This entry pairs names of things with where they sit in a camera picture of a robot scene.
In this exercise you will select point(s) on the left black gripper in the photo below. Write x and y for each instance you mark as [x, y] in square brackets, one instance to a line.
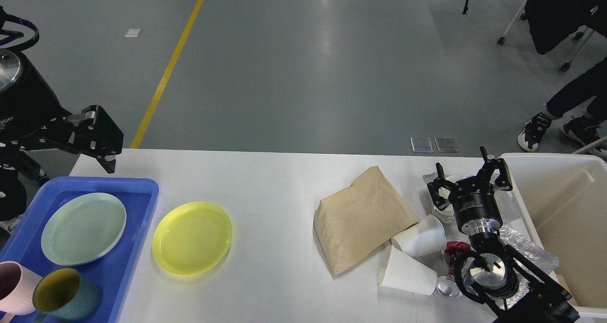
[30, 110]

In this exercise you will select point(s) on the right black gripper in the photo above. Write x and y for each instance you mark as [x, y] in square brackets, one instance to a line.
[473, 201]

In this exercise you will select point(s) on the dark teal mug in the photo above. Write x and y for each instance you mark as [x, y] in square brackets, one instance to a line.
[67, 294]

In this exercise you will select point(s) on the yellow plastic plate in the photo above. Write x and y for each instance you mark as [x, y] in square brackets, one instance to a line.
[192, 238]

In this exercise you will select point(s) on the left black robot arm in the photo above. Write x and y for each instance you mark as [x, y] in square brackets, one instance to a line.
[15, 41]

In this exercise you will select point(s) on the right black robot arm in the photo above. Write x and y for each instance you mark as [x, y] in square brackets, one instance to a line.
[492, 272]

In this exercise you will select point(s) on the right floor outlet plate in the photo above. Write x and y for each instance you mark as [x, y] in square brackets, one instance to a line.
[446, 145]

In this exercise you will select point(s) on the floor outlet plate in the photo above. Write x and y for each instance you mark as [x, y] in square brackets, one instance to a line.
[421, 145]
[446, 145]

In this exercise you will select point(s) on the small foil wrapper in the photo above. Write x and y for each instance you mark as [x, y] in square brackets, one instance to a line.
[507, 205]

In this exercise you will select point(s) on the left floor outlet plate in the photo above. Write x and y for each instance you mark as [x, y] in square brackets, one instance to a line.
[421, 145]

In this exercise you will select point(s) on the upper white paper cup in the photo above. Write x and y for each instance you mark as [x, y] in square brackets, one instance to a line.
[421, 239]

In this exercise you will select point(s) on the white paper cup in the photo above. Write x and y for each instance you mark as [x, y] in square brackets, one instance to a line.
[421, 239]
[404, 273]

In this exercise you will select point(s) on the pale green plate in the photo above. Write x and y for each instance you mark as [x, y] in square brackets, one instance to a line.
[84, 229]

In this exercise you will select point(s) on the beige plastic bin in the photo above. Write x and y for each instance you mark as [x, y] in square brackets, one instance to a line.
[565, 198]

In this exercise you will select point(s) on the crushed red soda can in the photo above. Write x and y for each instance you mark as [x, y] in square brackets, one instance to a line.
[446, 284]

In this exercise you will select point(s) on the silver foil bag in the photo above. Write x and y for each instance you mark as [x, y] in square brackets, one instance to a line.
[541, 258]

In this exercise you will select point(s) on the lower white paper cup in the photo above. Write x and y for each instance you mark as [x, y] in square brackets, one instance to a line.
[404, 273]

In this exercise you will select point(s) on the brown paper bag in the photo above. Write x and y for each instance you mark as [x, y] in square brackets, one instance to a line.
[356, 220]

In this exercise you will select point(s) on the blue plastic tray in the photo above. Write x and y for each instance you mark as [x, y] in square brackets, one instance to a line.
[113, 271]

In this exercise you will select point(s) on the pink ribbed cup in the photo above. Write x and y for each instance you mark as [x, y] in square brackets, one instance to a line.
[17, 285]

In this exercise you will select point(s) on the person in black clothes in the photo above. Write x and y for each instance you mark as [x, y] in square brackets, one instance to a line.
[583, 129]

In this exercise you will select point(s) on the white rolling chair frame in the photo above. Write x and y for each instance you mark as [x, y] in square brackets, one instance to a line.
[580, 38]

